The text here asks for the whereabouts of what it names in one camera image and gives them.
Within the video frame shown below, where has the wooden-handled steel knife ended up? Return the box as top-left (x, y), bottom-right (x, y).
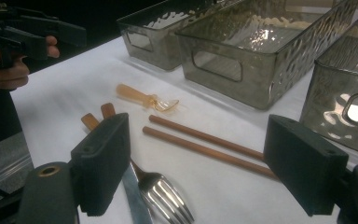
top-left (101, 102), bottom-right (155, 224)

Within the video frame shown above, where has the brown wooden chopstick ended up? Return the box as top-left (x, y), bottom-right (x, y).
top-left (142, 125), bottom-right (279, 181)
top-left (148, 114), bottom-right (266, 162)

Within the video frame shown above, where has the white table cover sheet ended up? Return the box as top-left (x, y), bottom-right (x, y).
top-left (10, 6), bottom-right (358, 224)

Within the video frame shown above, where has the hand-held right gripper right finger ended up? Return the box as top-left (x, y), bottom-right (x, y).
top-left (263, 114), bottom-right (350, 217)

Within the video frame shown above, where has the smoky clear plastic bin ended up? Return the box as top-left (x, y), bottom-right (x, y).
top-left (299, 3), bottom-right (358, 160)
top-left (175, 0), bottom-right (358, 110)
top-left (117, 0), bottom-right (227, 72)

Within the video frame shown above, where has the wooden-handled steel fork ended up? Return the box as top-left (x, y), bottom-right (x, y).
top-left (80, 112), bottom-right (196, 224)

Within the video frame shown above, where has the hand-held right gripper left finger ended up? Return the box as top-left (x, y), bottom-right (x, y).
top-left (70, 112), bottom-right (131, 217)

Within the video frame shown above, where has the translucent amber plastic spoon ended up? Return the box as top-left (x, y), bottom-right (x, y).
top-left (116, 83), bottom-right (180, 113)

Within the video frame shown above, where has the aluminium floor rail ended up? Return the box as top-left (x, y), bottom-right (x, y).
top-left (0, 152), bottom-right (34, 194)

